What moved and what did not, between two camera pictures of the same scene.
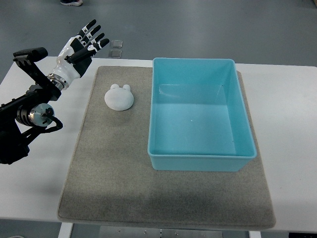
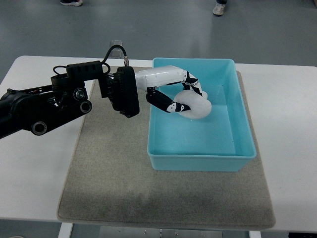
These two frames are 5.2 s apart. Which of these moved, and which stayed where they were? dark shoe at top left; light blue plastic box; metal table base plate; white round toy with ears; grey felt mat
Moved: white round toy with ears
Stayed: dark shoe at top left; grey felt mat; light blue plastic box; metal table base plate
